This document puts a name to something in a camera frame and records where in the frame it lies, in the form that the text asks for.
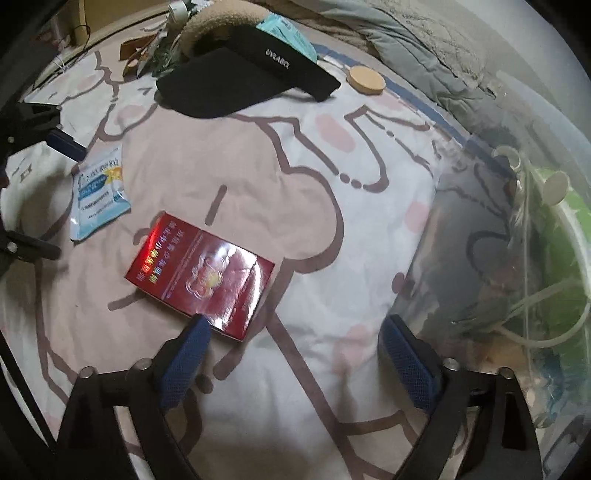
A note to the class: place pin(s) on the cartoon printed blanket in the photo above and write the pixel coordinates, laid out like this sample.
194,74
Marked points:
323,230

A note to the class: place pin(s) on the round wooden lid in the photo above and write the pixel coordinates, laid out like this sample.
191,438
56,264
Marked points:
366,79

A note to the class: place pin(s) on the wooden bedside shelf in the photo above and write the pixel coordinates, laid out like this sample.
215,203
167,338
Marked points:
99,18

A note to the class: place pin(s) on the grey blue duvet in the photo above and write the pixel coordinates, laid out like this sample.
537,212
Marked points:
406,60

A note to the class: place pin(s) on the green white wet wipes pack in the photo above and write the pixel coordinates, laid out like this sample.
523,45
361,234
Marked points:
572,240

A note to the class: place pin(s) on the clear plastic storage box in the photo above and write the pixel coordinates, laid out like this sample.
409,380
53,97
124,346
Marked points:
461,254

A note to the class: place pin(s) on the black sun visor cap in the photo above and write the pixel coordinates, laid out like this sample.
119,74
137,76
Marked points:
207,83

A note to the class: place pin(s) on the red cigarette box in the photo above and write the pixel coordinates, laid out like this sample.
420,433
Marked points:
198,272

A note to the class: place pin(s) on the brown leather case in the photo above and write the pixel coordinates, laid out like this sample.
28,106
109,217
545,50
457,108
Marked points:
134,48

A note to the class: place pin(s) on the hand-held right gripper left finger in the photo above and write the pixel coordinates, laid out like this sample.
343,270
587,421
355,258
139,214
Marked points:
184,364

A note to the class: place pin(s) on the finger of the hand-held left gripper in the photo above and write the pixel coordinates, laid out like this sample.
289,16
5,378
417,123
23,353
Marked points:
69,146
32,248

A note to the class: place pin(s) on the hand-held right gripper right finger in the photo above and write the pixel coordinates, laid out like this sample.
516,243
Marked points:
408,369

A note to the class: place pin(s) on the blue white sachet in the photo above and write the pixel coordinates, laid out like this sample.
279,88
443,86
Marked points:
99,194

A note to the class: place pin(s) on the teal packet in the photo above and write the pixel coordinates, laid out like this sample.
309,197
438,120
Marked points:
288,32

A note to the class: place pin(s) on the beige plush hat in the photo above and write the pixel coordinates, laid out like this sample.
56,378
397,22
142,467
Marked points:
203,21

